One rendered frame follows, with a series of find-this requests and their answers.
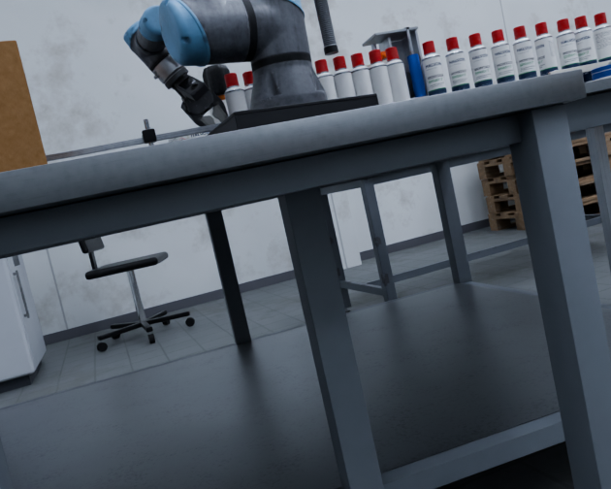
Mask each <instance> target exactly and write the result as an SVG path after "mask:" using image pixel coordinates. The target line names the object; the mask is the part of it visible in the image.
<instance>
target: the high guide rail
mask: <svg viewBox="0 0 611 489"><path fill-rule="evenodd" d="M219 124H220V123H217V124H212V125H207V126H202V127H196V128H191V129H185V130H180V131H176V132H170V133H165V134H159V135H156V138H157V141H162V140H168V139H172V138H177V137H183V136H188V135H193V134H199V133H204V132H208V131H212V130H213V129H214V128H215V127H217V126H218V125H219ZM157 141H156V142H157ZM144 143H145V142H144V140H143V138H139V139H133V140H128V141H122V142H117V143H112V144H106V145H101V146H96V147H87V148H81V149H76V150H70V151H65V152H60V153H55V154H50V155H46V158H47V162H49V161H53V160H59V159H64V158H69V157H75V156H80V155H85V154H90V153H95V152H100V151H106V150H111V149H116V148H122V147H130V146H136V145H141V144H144Z"/></svg>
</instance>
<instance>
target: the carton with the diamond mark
mask: <svg viewBox="0 0 611 489"><path fill-rule="evenodd" d="M45 164H48V162H47V158H46V154H45V150H44V146H43V142H42V138H41V134H40V130H39V126H38V122H37V119H36V116H35V112H34V108H33V104H32V100H31V96H30V92H29V88H28V84H27V80H26V77H25V73H24V69H23V66H22V62H21V58H20V54H19V50H18V46H17V42H16V41H15V40H12V41H1V42H0V173H1V172H7V171H11V170H17V169H22V168H28V167H34V166H39V165H45Z"/></svg>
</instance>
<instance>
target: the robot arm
mask: <svg viewBox="0 0 611 489"><path fill-rule="evenodd" d="M123 39H124V41H125V43H126V44H127V45H128V46H129V48H130V50H131V51H133V52H134V53H135V54H136V55H137V56H138V57H139V58H140V59H141V60H142V62H143V63H144V64H145V66H146V67H147V68H148V69H149V70H150V71H151V72H152V73H153V74H154V75H155V76H154V78H155V79H156V80H157V79H159V81H161V82H162V83H163V84H165V86H166V87H167V88H168V89H171V88H172V89H174V90H175V91H176V92H177V94H178V95H179V96H180V97H181V100H182V103H181V108H182V109H183V110H184V112H185V113H186V114H187V115H188V116H189V117H190V118H191V119H192V120H193V122H194V123H195V124H197V125H198V126H200V127H202V126H207V125H212V124H215V122H214V120H213V118H212V117H211V116H210V115H206V116H203V115H204V114H205V113H206V112H207V111H209V110H210V109H211V108H212V107H213V108H212V109H213V111H212V115H213V116H214V117H215V118H217V119H218V120H219V121H220V122H223V121H224V120H225V119H226V118H227V117H228V113H227V110H226V108H225V105H224V103H223V101H222V100H221V99H220V98H219V97H218V96H217V95H216V94H215V93H214V91H213V92H212V93H211V92H209V88H208V87H207V85H206V84H205V83H204V82H202V81H199V80H197V79H195V78H193V77H191V76H189V75H187V74H188V72H189V71H188V70H187V69H186V68H185V67H184V66H198V67H205V66H207V65H215V64H227V63H240V62H250V64H251V69H252V74H253V85H252V93H251V101H250V109H251V110H255V109H262V108H269V107H277V106H285V105H292V104H300V103H307V102H314V101H322V100H328V97H327V94H326V92H325V90H324V88H323V86H322V84H321V82H320V80H319V79H318V77H317V75H316V73H315V71H314V69H313V67H312V62H311V56H310V50H309V44H308V39H307V34H306V24H305V12H304V10H303V8H302V4H301V0H163V1H162V2H161V3H160V6H159V5H154V6H150V7H148V8H147V9H146V10H145V11H144V13H143V15H142V16H141V18H140V20H138V21H136V22H135V23H134V24H132V25H131V26H130V27H129V28H128V29H127V31H126V32H125V33H124V36H123Z"/></svg>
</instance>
